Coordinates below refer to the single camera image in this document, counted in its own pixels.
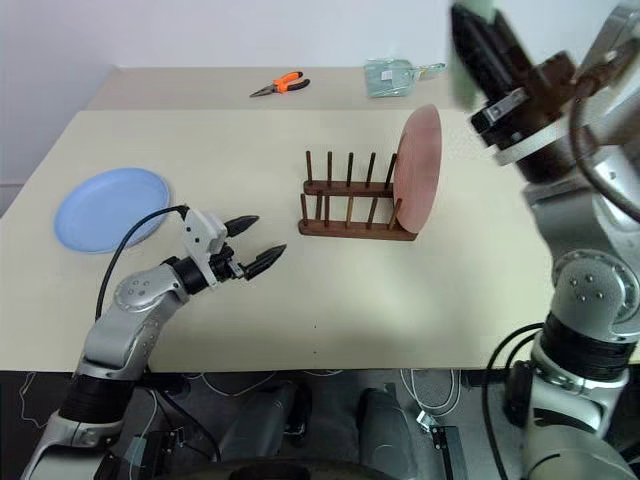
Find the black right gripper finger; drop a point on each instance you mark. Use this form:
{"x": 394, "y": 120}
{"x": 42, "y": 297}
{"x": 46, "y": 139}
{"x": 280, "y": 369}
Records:
{"x": 517, "y": 42}
{"x": 480, "y": 55}

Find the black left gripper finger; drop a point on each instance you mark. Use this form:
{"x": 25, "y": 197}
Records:
{"x": 242, "y": 224}
{"x": 265, "y": 260}

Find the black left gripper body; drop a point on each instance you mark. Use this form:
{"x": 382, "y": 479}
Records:
{"x": 225, "y": 265}

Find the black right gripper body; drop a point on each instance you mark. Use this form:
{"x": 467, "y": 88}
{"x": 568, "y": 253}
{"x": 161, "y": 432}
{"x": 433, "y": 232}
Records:
{"x": 547, "y": 85}

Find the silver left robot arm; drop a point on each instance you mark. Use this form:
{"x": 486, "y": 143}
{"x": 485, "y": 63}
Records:
{"x": 135, "y": 292}

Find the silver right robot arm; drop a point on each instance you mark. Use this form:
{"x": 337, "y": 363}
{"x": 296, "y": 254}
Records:
{"x": 580, "y": 295}

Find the wooden dish rack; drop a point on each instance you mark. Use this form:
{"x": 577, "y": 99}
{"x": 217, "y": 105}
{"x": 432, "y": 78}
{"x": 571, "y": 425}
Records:
{"x": 350, "y": 231}

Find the clear plastic bag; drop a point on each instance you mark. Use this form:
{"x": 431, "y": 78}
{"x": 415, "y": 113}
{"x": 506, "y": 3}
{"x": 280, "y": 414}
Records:
{"x": 387, "y": 77}

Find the pink plate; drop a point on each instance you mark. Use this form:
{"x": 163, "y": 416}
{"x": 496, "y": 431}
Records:
{"x": 419, "y": 165}

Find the blue plate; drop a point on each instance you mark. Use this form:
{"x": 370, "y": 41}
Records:
{"x": 107, "y": 205}

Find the dark grey rounded shape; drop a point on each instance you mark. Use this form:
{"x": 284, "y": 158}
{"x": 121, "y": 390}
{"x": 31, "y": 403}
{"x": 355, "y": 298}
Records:
{"x": 385, "y": 435}
{"x": 262, "y": 425}

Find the black box with clip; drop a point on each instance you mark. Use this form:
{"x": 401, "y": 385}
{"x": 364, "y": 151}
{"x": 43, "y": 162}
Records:
{"x": 447, "y": 450}

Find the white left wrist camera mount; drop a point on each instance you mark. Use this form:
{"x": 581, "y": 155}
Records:
{"x": 199, "y": 231}

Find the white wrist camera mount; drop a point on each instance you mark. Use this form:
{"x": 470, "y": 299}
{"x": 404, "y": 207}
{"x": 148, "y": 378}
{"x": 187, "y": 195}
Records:
{"x": 199, "y": 231}
{"x": 530, "y": 142}

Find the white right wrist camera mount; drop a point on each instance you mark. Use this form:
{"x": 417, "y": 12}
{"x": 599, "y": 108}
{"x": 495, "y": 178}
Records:
{"x": 530, "y": 142}

